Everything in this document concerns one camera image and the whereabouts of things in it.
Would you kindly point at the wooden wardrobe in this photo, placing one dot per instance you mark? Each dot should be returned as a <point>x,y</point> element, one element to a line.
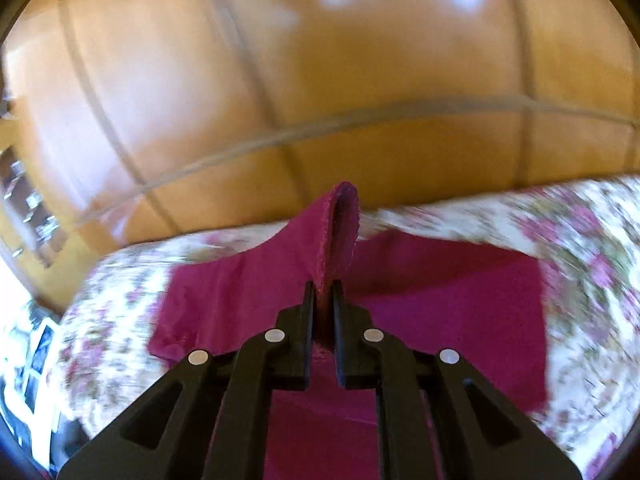
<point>320,85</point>

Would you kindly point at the dark red knitted garment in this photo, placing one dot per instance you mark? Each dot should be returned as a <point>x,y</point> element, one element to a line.
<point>450,300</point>

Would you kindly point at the floral bedspread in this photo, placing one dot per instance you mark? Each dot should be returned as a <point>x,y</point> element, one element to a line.
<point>580,240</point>

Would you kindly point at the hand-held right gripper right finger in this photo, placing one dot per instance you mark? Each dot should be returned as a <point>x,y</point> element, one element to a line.
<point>350,350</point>

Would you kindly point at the wooden shelf with glassware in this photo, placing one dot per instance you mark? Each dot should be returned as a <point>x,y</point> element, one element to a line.
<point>27,200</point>

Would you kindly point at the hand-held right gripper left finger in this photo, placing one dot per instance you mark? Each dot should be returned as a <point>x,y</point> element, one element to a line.
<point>295,340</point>

